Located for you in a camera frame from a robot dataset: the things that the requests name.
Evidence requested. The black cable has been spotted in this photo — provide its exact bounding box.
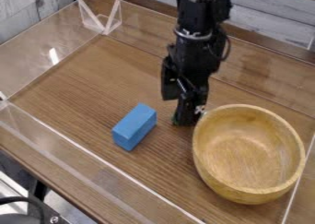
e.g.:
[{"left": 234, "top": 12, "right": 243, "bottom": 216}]
[{"left": 0, "top": 195, "right": 45, "bottom": 224}]

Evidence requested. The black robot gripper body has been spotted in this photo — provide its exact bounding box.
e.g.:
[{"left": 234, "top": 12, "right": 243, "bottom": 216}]
[{"left": 167, "top": 28, "right": 228, "bottom": 87}]

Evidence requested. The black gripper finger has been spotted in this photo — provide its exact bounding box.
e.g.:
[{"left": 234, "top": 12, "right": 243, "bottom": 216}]
[
  {"left": 174, "top": 77, "right": 208, "bottom": 126},
  {"left": 162, "top": 56, "right": 179, "bottom": 100}
]

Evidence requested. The blue rectangular block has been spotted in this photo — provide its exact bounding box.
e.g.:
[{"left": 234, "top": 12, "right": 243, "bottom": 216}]
[{"left": 112, "top": 103, "right": 158, "bottom": 151}]

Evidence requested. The green whiteboard marker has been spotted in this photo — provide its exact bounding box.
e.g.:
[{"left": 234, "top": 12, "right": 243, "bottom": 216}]
[{"left": 171, "top": 116, "right": 178, "bottom": 125}]

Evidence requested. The black metal table frame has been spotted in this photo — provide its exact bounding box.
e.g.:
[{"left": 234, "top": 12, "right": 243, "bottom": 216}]
[{"left": 0, "top": 151, "right": 71, "bottom": 224}]

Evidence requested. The brown wooden bowl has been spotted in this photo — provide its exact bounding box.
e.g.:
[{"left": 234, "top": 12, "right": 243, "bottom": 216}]
[{"left": 192, "top": 104, "right": 306, "bottom": 205}]

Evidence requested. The clear acrylic corner bracket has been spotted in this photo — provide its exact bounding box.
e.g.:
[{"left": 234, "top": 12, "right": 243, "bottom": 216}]
[{"left": 77, "top": 0, "right": 122, "bottom": 36}]

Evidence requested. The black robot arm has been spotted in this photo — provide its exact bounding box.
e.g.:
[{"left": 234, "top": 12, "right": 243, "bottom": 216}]
[{"left": 162, "top": 0, "right": 231, "bottom": 126}]

